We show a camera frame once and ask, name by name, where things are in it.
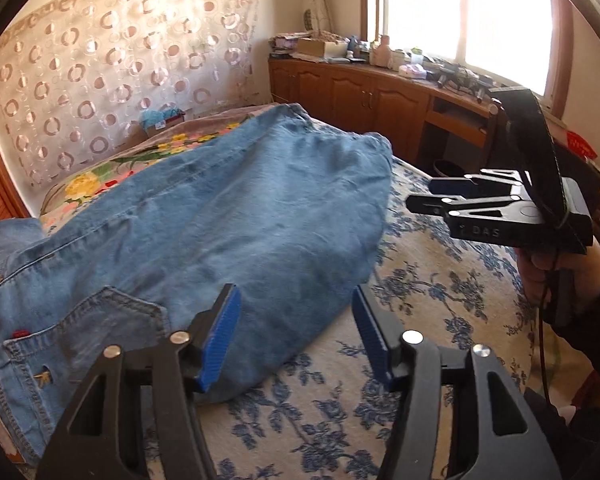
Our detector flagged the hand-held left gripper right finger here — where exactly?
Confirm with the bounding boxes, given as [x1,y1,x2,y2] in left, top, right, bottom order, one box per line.
[352,285,563,480]

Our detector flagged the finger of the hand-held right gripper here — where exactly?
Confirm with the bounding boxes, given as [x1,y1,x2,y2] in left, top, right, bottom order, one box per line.
[428,169,527,196]
[406,193,523,221]

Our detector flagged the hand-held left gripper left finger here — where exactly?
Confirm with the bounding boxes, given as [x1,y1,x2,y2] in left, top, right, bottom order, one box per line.
[35,284,242,480]

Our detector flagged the light blue denim pants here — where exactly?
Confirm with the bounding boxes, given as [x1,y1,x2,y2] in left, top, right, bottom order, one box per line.
[0,102,393,466]

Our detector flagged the person's right hand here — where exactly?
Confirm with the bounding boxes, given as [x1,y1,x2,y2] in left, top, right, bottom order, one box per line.
[519,242,600,311]

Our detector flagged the red paper decoration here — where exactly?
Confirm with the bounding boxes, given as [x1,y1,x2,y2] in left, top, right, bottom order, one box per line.
[564,130,599,159]

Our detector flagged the blue floral bedspread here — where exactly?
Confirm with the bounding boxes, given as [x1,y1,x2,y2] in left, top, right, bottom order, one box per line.
[195,155,546,480]

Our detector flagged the black tools on counter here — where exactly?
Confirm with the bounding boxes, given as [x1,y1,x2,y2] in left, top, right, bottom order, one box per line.
[425,57,497,102]

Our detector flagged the wooden cabinet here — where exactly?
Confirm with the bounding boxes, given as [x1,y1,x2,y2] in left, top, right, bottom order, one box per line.
[267,55,496,181]

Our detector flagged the white plastic bottle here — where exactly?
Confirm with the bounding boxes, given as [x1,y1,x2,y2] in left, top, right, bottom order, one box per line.
[370,34,392,66]

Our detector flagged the wooden framed window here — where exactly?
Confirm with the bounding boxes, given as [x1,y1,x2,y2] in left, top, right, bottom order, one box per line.
[360,0,576,116]

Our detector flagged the open cardboard box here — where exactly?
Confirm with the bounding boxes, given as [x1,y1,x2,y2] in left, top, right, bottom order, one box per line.
[297,37,349,59]

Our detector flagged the colourful floral pillow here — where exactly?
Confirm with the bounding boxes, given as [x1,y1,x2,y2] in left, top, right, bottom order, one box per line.
[40,105,261,231]

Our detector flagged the stack of papers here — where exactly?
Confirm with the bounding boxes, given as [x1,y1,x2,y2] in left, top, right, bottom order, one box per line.
[270,32,306,58]

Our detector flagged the small cardboard box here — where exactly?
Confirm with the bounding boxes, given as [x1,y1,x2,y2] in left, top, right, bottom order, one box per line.
[141,109,187,138]

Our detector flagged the blue crumpled bag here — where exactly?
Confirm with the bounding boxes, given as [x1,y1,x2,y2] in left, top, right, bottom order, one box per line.
[140,105,178,128]

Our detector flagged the sheer curtain with circles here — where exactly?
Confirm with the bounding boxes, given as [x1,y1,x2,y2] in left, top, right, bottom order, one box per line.
[0,0,258,201]

